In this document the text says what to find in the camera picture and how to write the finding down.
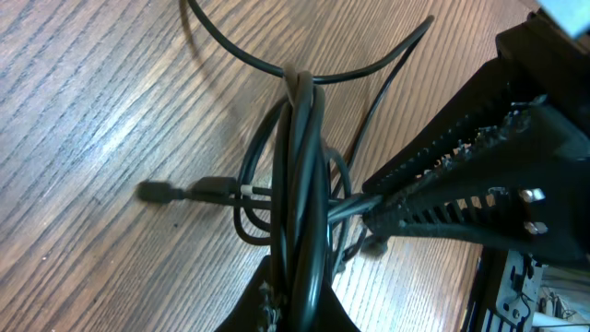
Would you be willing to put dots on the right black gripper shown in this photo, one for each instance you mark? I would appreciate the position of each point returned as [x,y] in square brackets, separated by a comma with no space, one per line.
[556,64]

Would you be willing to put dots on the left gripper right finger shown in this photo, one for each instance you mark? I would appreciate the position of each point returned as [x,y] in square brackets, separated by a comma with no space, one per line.
[331,316]

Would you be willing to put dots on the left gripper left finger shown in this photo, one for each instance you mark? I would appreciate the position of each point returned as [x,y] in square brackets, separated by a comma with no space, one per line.
[262,306]

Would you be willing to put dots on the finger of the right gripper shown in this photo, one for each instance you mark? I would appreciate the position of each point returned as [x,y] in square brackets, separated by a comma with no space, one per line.
[522,185]
[481,115]

